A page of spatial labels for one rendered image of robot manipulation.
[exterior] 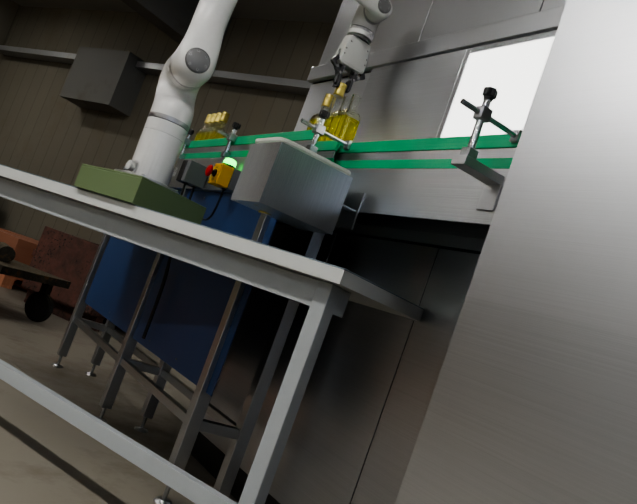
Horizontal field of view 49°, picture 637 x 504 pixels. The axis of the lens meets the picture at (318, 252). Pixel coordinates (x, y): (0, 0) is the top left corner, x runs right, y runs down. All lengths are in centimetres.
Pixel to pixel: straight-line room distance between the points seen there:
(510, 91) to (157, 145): 96
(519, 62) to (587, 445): 116
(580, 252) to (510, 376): 20
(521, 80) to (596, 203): 84
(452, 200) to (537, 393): 63
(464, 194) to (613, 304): 61
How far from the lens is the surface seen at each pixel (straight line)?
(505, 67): 193
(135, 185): 190
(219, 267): 170
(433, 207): 158
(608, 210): 106
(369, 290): 155
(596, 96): 117
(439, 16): 235
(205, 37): 208
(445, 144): 168
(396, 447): 177
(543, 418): 102
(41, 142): 818
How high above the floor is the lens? 63
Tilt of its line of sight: 5 degrees up
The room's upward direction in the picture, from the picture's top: 20 degrees clockwise
